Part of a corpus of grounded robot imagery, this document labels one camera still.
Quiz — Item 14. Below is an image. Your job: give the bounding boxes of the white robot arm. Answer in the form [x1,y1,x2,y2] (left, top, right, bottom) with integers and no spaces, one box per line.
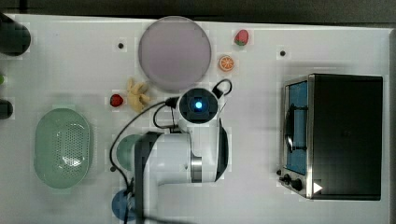
[134,88,230,224]

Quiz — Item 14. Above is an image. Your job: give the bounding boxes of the green oval strainer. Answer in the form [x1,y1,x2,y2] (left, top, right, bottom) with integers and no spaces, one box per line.
[34,108,92,189]

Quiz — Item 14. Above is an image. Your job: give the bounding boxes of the orange slice toy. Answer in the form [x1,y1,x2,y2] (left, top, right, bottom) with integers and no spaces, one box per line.
[219,55,234,72]

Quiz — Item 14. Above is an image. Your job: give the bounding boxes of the round lavender plate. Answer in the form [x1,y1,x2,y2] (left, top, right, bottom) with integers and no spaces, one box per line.
[138,16,212,91]

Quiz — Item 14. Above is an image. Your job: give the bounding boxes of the yellow plush banana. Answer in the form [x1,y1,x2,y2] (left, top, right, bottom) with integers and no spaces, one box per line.
[127,77,150,113]

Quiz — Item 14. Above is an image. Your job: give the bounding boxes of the green cup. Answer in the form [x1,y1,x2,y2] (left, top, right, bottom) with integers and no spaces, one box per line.
[116,134,141,172]

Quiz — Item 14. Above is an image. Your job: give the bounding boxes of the small dark red strawberry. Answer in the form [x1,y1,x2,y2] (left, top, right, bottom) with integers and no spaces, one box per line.
[110,94,123,107]

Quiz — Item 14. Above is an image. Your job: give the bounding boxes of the large red strawberry toy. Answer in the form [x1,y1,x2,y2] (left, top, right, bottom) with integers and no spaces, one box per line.
[234,30,249,46]

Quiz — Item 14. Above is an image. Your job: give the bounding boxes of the blue bowl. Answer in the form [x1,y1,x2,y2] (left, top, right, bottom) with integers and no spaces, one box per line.
[111,189,136,222]

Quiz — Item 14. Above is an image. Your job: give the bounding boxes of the toaster oven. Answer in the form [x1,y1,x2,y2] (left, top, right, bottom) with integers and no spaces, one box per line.
[276,74,384,201]

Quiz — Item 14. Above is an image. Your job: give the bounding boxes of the small black cylinder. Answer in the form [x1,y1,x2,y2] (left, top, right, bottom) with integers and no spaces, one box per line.
[0,99,13,119]

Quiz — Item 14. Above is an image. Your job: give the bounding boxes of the black cylinder container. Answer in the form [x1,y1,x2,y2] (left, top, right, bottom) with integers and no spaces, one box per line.
[0,13,32,56]

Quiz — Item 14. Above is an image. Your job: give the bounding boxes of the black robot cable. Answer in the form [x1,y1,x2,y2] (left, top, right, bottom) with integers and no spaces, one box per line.
[108,78,233,224]

